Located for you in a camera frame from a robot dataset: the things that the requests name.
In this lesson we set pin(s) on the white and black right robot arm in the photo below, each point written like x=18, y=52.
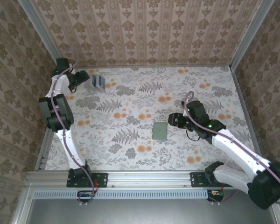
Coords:
x=235, y=145

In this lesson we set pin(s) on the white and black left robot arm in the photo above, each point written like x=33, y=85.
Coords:
x=67, y=144

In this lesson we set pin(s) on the floral patterned table cover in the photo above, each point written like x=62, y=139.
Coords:
x=130, y=151

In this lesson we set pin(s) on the grey metal panel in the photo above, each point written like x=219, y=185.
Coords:
x=142, y=212

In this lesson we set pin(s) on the aluminium right side rail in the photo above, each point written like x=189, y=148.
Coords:
x=243, y=105

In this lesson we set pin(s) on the aluminium rail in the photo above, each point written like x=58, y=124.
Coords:
x=154, y=66
x=149, y=178
x=45, y=149
x=243, y=105

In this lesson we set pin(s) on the aluminium back rail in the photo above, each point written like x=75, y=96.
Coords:
x=154, y=66

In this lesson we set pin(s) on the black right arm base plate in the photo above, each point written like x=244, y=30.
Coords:
x=196, y=180

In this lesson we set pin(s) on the aluminium left corner post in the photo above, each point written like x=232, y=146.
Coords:
x=37, y=21

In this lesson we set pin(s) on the aluminium corner post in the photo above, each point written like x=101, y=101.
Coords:
x=252, y=30
x=37, y=21

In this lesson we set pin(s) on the aluminium left side rail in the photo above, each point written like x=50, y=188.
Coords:
x=45, y=149

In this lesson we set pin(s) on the aluminium front rail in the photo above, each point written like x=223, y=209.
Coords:
x=149, y=178

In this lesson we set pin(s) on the aluminium right corner post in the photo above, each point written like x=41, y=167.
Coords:
x=252, y=30

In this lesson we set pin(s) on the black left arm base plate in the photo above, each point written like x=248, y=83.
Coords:
x=100, y=180

